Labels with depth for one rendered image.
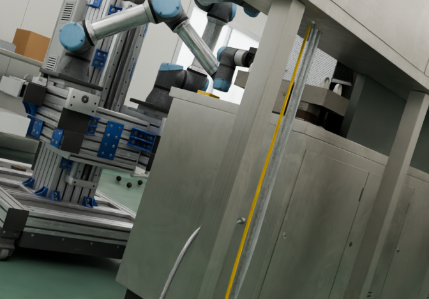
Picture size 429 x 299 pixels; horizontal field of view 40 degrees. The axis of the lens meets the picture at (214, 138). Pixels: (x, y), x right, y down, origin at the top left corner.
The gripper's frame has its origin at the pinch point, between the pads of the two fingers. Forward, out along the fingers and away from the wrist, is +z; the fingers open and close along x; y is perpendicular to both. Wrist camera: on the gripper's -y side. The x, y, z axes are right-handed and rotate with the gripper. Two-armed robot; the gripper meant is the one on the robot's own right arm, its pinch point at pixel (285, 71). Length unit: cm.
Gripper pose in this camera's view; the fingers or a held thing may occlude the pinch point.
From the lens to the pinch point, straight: 234.3
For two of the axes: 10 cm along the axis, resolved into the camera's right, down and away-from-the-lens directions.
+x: 6.2, 1.9, 7.6
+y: 3.1, -9.5, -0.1
